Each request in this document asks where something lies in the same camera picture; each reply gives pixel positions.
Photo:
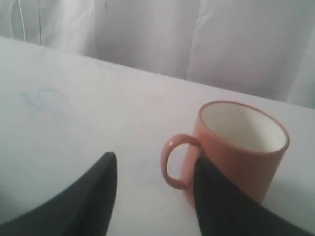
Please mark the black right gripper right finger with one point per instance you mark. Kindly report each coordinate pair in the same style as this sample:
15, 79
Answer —
223, 209

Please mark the pink ceramic mug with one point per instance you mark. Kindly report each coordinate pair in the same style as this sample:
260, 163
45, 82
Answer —
244, 143

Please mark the white backdrop curtain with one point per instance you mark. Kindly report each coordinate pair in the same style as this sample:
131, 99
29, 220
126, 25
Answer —
259, 47

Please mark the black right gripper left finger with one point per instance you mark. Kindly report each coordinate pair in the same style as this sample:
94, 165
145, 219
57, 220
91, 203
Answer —
83, 209

